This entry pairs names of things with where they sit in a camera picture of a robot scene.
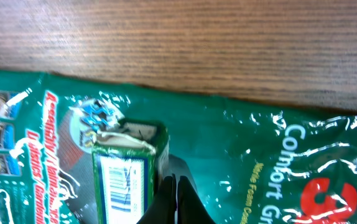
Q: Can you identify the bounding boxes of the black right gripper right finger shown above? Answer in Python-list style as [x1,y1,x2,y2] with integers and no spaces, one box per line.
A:
[177,176,215,224]

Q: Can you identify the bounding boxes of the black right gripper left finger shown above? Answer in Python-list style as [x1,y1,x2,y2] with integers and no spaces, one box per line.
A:
[137,175,177,224]

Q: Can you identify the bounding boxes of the green 3M gloves package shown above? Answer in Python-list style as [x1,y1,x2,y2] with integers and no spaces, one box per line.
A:
[0,70,357,223]

